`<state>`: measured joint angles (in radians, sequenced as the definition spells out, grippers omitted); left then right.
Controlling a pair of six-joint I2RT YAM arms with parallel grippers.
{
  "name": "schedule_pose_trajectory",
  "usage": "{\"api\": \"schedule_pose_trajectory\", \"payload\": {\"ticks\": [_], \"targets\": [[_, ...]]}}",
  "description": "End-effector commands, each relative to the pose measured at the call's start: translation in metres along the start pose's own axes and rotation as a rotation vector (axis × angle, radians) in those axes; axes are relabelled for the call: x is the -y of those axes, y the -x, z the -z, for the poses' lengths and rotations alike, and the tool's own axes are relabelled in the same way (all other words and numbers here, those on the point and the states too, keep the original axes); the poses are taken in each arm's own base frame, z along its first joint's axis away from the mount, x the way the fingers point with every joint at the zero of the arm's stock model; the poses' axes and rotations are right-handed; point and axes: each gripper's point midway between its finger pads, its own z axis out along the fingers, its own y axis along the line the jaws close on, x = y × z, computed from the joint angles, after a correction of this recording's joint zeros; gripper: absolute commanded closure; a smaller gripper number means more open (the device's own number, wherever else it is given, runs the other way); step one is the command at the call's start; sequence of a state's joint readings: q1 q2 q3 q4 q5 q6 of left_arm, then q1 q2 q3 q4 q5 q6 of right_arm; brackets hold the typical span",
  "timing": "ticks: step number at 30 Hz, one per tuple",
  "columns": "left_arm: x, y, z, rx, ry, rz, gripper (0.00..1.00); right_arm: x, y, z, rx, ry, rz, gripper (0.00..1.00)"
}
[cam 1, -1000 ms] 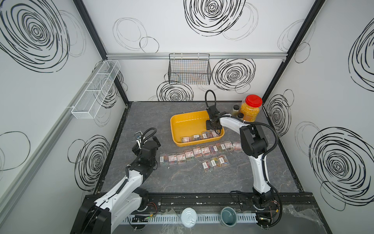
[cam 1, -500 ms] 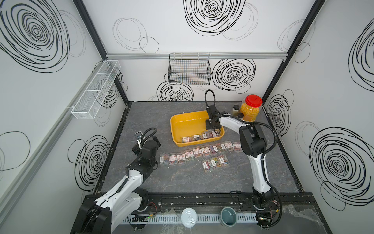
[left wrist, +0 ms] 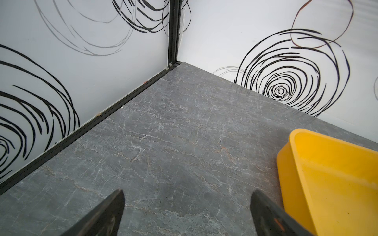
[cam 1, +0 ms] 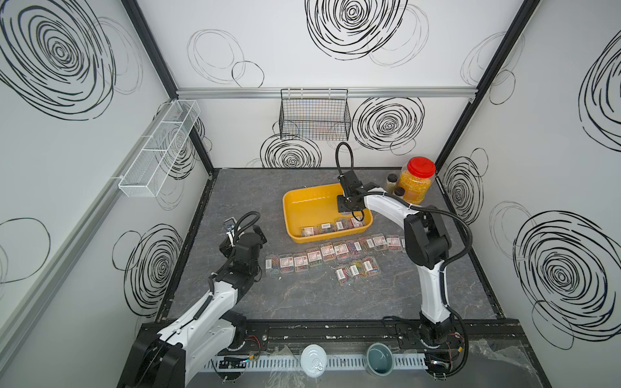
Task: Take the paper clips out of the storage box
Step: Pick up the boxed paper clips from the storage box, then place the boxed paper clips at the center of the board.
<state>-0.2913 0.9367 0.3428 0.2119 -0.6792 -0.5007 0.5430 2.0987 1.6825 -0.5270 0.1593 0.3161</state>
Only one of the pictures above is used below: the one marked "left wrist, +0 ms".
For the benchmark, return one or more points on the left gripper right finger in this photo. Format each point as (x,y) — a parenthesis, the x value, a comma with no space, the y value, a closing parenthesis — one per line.
(271,220)

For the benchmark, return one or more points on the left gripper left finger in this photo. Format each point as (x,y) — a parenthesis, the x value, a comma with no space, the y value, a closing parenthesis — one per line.
(103,220)

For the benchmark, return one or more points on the yellow plastic storage tray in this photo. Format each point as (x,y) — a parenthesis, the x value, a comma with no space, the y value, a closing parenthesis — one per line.
(329,186)

